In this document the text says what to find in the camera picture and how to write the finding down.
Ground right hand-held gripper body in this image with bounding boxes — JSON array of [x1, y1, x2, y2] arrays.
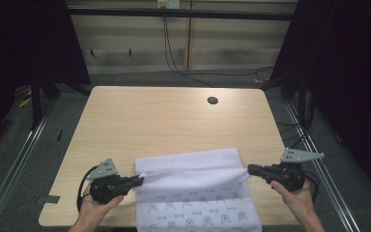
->
[[258, 147, 326, 193]]

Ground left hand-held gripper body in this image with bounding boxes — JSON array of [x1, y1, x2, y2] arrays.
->
[[85, 158, 133, 205]]

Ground white printed cloth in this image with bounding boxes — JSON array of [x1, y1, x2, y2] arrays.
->
[[133, 147, 263, 232]]

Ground person's left hand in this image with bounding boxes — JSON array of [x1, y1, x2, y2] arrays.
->
[[78, 185, 125, 227]]

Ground person's right hand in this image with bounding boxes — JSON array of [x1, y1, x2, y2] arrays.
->
[[270, 179, 317, 224]]

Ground grey tape strip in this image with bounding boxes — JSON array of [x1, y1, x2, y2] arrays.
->
[[36, 194, 61, 205]]

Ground black metal stand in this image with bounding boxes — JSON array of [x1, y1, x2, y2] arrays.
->
[[28, 67, 91, 131], [259, 69, 313, 130]]

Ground black curtain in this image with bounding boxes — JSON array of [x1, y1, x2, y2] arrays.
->
[[270, 0, 371, 204], [0, 0, 92, 156]]

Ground yellow floor object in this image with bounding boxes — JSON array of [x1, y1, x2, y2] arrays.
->
[[17, 96, 33, 108]]

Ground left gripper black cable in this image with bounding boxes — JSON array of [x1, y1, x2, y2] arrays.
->
[[76, 164, 100, 213]]

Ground black floor cables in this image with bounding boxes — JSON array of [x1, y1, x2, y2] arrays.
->
[[275, 93, 315, 153]]

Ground aluminium floor rail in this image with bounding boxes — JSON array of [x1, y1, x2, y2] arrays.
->
[[0, 100, 57, 232], [284, 101, 361, 232]]

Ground black hanging wall cable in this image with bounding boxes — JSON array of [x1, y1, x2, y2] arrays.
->
[[162, 15, 274, 88]]

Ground black horizontal frame bar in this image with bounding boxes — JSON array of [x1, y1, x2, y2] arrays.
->
[[67, 7, 299, 22]]

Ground white wall socket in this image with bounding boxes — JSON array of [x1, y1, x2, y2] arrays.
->
[[157, 0, 182, 10]]

